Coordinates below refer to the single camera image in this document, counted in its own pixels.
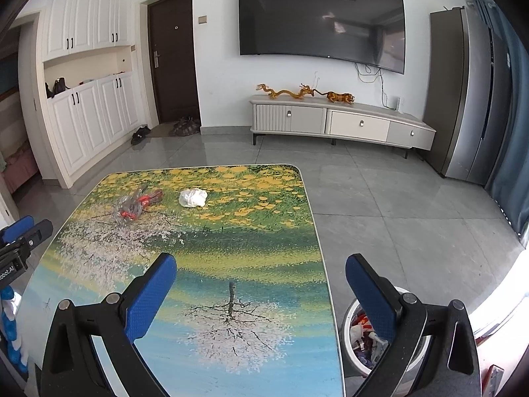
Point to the white router on console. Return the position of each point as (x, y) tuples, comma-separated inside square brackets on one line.
[(397, 104)]

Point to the left blue white gloved hand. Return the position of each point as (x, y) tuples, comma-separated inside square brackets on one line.
[(16, 351)]

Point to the brown shoes at door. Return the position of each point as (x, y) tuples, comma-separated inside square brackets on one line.
[(185, 126)]

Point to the black bag in cupboard niche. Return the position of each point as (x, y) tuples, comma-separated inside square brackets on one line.
[(58, 87)]

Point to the white tv console cabinet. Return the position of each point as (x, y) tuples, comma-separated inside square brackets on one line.
[(323, 119)]

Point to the white built-in cupboard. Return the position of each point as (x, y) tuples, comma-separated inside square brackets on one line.
[(90, 44)]

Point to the wall mounted black television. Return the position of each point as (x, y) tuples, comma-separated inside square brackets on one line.
[(369, 32)]

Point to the white round trash bin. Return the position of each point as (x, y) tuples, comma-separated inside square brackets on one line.
[(363, 348)]

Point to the dark brown entrance door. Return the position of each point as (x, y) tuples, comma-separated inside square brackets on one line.
[(171, 42)]

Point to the black shoes by cupboard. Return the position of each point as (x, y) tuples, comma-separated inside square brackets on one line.
[(140, 134)]

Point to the clear plastic bag red contents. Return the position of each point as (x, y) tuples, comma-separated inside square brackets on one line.
[(130, 208)]

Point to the golden dragon figurine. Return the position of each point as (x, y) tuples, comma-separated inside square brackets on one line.
[(304, 91)]

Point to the golden tiger figurine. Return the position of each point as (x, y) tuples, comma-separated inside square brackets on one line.
[(335, 97)]

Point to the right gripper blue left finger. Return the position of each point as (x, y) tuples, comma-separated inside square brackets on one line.
[(145, 294)]

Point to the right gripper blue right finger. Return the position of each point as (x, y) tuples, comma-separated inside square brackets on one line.
[(375, 294)]

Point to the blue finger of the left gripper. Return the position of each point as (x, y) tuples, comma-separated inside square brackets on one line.
[(18, 228)]

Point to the white tissue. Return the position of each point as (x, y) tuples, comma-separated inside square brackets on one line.
[(194, 197)]

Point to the grey refrigerator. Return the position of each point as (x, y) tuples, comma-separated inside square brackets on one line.
[(468, 95)]

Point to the blue curtain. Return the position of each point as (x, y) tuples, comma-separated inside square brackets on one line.
[(508, 182)]

